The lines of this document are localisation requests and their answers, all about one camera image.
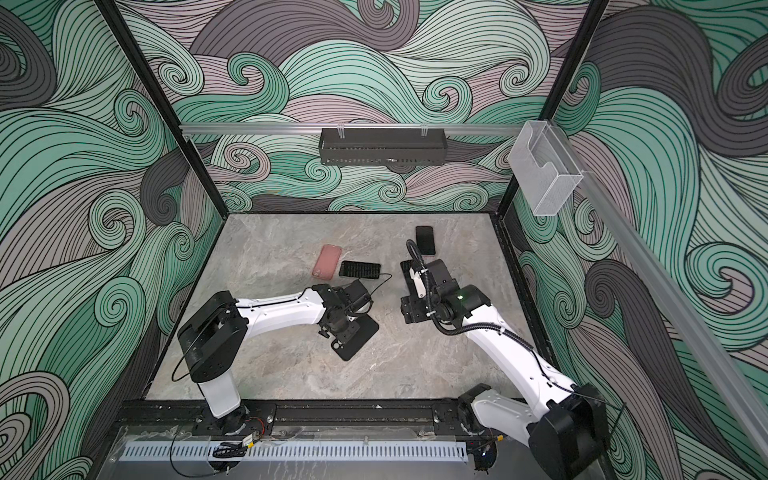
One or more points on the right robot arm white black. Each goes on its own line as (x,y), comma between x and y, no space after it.
(564,425)

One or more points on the clear plastic wall holder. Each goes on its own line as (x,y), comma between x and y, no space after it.
(544,163)

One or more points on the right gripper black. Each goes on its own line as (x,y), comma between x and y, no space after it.
(411,308)

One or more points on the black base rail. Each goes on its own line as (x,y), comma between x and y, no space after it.
(440,415)

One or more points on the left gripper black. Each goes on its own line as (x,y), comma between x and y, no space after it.
(351,333)

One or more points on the black wall tray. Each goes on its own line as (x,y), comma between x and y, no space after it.
(382,147)

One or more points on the aluminium rail back wall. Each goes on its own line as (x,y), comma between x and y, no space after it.
(267,128)

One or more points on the pink phone case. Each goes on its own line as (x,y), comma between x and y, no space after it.
(425,240)
(327,262)

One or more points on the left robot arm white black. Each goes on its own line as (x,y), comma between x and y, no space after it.
(211,339)

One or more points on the black phone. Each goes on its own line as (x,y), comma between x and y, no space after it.
(358,334)
(425,240)
(407,268)

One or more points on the white slotted cable duct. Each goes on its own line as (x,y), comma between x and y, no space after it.
(422,451)

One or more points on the aluminium rail wall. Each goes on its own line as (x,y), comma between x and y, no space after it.
(612,198)
(267,128)

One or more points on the aluminium rail right wall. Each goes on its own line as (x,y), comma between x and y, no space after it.
(612,198)

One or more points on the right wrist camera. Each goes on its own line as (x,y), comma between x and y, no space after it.
(419,286)

